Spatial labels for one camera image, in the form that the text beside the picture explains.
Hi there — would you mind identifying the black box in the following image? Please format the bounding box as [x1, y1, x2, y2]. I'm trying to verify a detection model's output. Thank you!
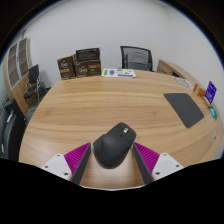
[75, 47, 101, 63]

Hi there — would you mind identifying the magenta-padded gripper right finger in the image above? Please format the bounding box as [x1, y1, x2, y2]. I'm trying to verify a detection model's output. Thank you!
[132, 142, 184, 185]

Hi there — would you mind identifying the black swivel chair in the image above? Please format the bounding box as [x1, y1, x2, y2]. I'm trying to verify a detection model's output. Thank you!
[0, 98, 28, 162]

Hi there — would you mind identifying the dark grey mouse pad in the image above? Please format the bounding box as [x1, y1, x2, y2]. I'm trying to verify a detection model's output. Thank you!
[163, 92, 205, 129]

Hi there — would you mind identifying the dark grey computer mouse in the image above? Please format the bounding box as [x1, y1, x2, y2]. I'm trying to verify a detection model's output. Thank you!
[92, 121, 137, 169]

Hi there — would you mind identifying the wooden side desk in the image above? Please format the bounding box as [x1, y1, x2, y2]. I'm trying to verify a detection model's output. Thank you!
[156, 59, 208, 91]

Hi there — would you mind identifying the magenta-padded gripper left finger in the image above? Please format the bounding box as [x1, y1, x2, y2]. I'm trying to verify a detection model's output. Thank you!
[40, 142, 92, 185]

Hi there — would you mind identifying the round grey printed disc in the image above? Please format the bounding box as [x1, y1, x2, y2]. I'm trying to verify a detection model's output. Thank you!
[173, 76, 193, 89]

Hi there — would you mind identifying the wooden shelf unit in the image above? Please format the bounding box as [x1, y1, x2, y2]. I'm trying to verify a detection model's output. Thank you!
[3, 37, 38, 114]

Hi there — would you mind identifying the wide brown cardboard box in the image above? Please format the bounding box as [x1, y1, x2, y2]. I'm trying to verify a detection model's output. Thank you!
[73, 59, 102, 78]

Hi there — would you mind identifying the orange cardboard box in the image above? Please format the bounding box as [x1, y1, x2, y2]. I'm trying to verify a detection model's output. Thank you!
[193, 83, 207, 98]

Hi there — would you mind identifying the green packet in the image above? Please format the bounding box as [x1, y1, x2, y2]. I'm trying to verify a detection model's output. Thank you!
[209, 104, 219, 120]

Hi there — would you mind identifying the black visitor chair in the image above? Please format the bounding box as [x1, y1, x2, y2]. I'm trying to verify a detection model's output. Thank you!
[23, 64, 48, 104]

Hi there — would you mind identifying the purple card package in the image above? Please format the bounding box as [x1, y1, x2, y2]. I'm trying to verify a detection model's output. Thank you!
[204, 80, 218, 105]

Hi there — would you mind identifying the small tan box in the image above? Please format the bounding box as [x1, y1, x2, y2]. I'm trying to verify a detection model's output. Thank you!
[201, 96, 212, 108]

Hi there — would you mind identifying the white sheet green purple print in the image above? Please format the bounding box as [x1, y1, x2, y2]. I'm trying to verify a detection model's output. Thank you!
[101, 67, 137, 79]

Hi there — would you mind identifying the black mesh office chair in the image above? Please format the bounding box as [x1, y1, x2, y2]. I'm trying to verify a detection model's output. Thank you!
[119, 45, 154, 72]

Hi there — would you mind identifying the grey backpack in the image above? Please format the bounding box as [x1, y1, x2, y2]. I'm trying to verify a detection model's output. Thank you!
[126, 52, 150, 71]

